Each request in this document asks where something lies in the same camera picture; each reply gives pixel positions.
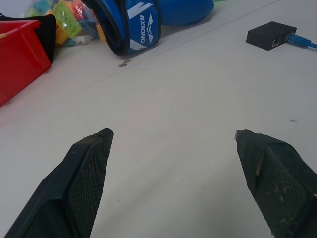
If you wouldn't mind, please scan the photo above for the black network switch box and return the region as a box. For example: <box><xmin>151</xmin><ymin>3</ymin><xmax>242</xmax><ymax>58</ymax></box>
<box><xmin>246</xmin><ymin>21</ymin><xmax>298</xmax><ymax>52</ymax></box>

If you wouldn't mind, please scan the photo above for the bag of colourful toy blocks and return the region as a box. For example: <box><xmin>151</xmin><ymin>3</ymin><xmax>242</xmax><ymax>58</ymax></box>
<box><xmin>24</xmin><ymin>0</ymin><xmax>107</xmax><ymax>47</ymax></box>

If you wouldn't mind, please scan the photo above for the black fabric pouch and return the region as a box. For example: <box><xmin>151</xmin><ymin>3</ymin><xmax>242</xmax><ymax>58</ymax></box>
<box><xmin>0</xmin><ymin>13</ymin><xmax>57</xmax><ymax>64</ymax></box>

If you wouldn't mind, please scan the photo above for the blue RXIONG bag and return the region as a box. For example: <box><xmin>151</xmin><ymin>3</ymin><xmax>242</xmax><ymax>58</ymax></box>
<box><xmin>81</xmin><ymin>0</ymin><xmax>215</xmax><ymax>57</ymax></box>

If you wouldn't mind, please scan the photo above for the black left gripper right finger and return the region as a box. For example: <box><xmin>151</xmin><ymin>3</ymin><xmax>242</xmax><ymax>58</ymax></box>
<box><xmin>234</xmin><ymin>129</ymin><xmax>317</xmax><ymax>238</ymax></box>

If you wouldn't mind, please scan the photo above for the red plastic bin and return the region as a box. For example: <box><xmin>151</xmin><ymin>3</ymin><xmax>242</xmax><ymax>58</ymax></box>
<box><xmin>0</xmin><ymin>19</ymin><xmax>52</xmax><ymax>108</ymax></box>

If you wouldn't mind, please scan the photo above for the blue Ethernet cable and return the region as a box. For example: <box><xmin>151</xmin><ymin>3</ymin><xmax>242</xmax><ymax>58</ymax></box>
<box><xmin>286</xmin><ymin>32</ymin><xmax>317</xmax><ymax>50</ymax></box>

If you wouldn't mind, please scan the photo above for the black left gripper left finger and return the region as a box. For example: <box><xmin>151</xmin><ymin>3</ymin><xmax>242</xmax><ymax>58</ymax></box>
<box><xmin>4</xmin><ymin>127</ymin><xmax>114</xmax><ymax>238</ymax></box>

